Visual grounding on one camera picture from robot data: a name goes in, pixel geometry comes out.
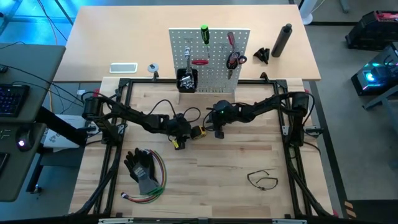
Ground white pedestal base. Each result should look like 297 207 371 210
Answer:
300 0 318 26

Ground white metal bracket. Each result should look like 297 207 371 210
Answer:
272 218 308 224
98 218 134 224

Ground white box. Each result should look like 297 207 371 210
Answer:
42 114 88 150

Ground light wooden desk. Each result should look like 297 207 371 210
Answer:
53 4 322 82

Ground red green yellow wire bundle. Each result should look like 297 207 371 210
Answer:
120 149 167 205

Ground yellow tape measure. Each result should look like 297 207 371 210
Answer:
190 124 207 141

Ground black cylindrical bottle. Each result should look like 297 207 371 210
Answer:
271 23 294 58

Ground black computer mouse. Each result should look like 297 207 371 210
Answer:
15 129 34 152

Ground green black screwdriver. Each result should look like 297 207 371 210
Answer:
200 24 211 59

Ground black plastic bin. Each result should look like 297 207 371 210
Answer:
176 68 199 93

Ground black safety glasses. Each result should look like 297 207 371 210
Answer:
247 169 279 192

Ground white perforated pegboard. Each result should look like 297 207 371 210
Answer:
169 27 251 94

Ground red T-handle hex key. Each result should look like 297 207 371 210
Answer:
191 58 210 78

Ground black aluminium frame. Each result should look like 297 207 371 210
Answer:
70 77 336 218

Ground black platform striped corner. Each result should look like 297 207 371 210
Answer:
343 198 398 224

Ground black cable harness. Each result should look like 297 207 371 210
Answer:
287 147 331 217
70 146 121 216

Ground purple red handled scissors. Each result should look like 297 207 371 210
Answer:
226 51 248 70

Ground black crate red lid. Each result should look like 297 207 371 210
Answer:
345 10 398 51

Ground small black angular object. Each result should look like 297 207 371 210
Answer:
252 47 271 65

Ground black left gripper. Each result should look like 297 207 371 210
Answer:
165 113 195 151

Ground grey desk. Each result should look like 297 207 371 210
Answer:
0 43 67 203

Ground white rectangular phone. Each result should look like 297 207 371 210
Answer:
109 62 139 74

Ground black grey work glove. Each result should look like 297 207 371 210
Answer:
123 147 161 196

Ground computer case with lights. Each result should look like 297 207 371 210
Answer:
350 42 398 96

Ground black keyboard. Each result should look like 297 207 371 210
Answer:
0 83 31 118

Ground red handled screwdriver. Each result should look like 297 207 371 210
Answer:
226 31 239 53

